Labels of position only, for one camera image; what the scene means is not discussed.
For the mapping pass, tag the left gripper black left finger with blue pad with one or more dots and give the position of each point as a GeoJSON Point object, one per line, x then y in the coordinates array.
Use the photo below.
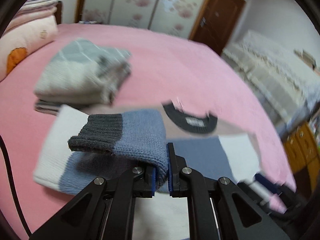
{"type": "Point", "coordinates": [104, 209]}

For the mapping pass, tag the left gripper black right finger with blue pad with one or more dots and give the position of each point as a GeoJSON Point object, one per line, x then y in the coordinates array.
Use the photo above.
{"type": "Point", "coordinates": [218, 209]}

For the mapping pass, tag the colour-block knit sweater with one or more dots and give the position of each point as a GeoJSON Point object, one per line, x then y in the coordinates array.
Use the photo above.
{"type": "Point", "coordinates": [107, 142]}

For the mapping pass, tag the wooden drawer desk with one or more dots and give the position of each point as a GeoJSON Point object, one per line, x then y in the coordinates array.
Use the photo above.
{"type": "Point", "coordinates": [303, 157]}

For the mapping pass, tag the folded striped garment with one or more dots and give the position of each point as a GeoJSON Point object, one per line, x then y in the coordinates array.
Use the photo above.
{"type": "Point", "coordinates": [51, 108]}

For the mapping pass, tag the cloth-covered furniture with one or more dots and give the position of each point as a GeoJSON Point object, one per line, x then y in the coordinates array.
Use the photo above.
{"type": "Point", "coordinates": [286, 87]}

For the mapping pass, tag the folded grey patterned sweater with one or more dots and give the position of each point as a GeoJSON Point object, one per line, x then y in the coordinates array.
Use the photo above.
{"type": "Point", "coordinates": [83, 73]}

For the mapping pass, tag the pink bed blanket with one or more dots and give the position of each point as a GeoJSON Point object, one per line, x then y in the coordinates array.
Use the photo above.
{"type": "Point", "coordinates": [163, 68]}

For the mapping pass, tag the pink cartoon pillow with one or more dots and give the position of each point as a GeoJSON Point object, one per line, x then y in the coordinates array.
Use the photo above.
{"type": "Point", "coordinates": [23, 40]}

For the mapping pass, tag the brown wooden door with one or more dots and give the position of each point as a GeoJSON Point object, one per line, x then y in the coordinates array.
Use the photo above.
{"type": "Point", "coordinates": [216, 22]}

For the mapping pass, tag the floral sliding wardrobe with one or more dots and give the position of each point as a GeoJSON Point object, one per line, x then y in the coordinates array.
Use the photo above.
{"type": "Point", "coordinates": [172, 17]}

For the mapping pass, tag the stack of folded quilts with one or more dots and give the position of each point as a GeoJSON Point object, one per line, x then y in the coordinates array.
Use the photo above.
{"type": "Point", "coordinates": [33, 10]}

